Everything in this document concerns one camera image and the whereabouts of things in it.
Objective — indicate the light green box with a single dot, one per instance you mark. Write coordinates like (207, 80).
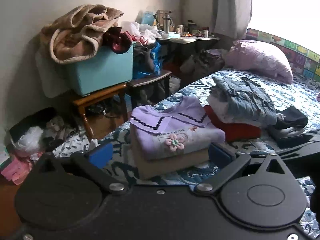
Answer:
(173, 35)

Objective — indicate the purple sweater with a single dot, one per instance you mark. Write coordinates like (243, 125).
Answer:
(175, 127)

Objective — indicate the red folded garment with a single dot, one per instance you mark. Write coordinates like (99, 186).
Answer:
(237, 131)

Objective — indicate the dark grey cloth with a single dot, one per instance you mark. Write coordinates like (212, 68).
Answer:
(145, 60)

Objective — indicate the brown fleece blanket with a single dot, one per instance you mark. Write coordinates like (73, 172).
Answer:
(75, 37)

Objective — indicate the lilac pillow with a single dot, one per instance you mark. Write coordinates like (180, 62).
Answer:
(260, 57)

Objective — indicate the grey brown bag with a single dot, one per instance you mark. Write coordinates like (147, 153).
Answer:
(205, 62)

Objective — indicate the blue plastic bag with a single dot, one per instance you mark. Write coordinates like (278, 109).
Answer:
(155, 55)

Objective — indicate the dark red garment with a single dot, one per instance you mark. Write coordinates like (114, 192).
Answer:
(117, 41)

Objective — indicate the steel thermos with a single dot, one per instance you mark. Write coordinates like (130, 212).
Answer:
(166, 23)

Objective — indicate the pink paper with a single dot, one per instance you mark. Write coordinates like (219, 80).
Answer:
(15, 170)

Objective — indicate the colourful foam mat panel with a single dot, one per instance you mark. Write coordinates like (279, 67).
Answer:
(300, 55)

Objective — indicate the black floor bin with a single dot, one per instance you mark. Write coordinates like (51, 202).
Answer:
(32, 120)

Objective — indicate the black folded garment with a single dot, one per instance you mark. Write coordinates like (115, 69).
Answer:
(292, 116)

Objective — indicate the dark wooden stool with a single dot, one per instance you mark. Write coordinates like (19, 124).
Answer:
(150, 78)

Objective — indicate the light wooden stool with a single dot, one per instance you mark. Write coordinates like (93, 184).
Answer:
(100, 93)

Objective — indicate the grey curtain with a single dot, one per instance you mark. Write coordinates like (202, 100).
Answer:
(230, 5)

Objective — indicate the white folding desk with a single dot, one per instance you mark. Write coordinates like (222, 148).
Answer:
(185, 40)

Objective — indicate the grey white cloth pile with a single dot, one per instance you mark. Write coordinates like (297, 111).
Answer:
(60, 130)

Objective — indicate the small white bottle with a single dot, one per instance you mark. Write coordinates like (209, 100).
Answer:
(206, 33)

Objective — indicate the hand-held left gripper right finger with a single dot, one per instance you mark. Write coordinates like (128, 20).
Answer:
(220, 152)

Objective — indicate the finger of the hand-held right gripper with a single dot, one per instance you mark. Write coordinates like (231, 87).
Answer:
(297, 146)

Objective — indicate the tan folded garment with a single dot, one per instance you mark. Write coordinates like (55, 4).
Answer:
(170, 165)

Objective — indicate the crumpled white plastic bag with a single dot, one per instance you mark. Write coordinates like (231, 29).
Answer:
(30, 140)

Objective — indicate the blue white patterned quilt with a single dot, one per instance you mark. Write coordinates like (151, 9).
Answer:
(295, 97)

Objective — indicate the denim jacket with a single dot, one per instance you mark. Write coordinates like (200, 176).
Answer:
(247, 97)

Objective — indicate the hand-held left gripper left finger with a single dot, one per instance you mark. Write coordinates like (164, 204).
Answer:
(101, 153)

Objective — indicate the teal storage bin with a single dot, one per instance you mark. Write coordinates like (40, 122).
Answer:
(105, 70)

